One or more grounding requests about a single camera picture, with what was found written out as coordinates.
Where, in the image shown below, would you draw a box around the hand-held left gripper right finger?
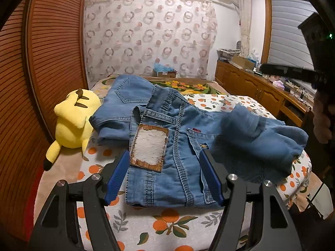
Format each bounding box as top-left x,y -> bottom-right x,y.
199,150 -> 303,251

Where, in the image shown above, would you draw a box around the person's right hand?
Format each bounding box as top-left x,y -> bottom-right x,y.
313,91 -> 332,144

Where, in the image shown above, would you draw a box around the small cardboard box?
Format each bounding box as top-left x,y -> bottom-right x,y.
152,69 -> 176,78

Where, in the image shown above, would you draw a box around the floral bed blanket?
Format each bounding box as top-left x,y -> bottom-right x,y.
90,76 -> 231,96

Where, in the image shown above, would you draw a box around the clear plastic bag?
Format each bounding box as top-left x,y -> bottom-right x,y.
247,48 -> 261,62

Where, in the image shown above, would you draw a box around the grey window blind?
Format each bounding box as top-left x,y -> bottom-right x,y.
269,0 -> 318,71

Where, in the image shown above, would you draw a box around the blue plastic bag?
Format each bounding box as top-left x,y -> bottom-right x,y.
153,63 -> 174,73

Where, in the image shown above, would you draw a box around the brown slatted wooden wardrobe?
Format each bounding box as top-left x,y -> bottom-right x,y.
0,0 -> 92,241

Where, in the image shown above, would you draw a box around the wooden window frame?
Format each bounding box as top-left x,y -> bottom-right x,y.
263,0 -> 273,63

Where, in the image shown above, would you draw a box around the tied beige curtain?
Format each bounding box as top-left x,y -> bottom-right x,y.
237,0 -> 253,55

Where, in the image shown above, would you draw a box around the wooden sideboard cabinet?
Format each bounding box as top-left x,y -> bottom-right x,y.
215,60 -> 314,127

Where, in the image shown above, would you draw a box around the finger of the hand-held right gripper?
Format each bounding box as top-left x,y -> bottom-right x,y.
262,63 -> 316,80

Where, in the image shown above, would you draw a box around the orange fruit print bed sheet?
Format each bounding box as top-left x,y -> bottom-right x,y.
77,93 -> 313,251

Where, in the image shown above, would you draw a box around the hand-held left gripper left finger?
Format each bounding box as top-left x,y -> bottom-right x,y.
31,150 -> 130,251

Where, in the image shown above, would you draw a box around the stack of newspapers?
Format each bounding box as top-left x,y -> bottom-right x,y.
217,48 -> 241,62

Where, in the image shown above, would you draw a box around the blue denim pants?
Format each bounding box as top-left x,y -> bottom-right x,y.
89,74 -> 157,145

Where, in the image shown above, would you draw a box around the tangled cables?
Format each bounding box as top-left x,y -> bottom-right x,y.
296,87 -> 312,103

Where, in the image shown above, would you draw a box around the yellow plush toy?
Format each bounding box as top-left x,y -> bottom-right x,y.
43,88 -> 101,172

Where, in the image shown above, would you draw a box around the blue denim jeans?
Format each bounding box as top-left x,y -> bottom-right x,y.
126,85 -> 309,210

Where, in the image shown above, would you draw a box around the beige bed blanket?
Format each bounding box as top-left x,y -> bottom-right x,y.
33,138 -> 89,220

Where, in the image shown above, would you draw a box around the ring patterned sheer curtain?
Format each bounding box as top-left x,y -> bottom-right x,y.
84,0 -> 218,83

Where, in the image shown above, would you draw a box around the open cardboard box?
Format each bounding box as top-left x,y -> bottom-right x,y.
232,55 -> 254,70

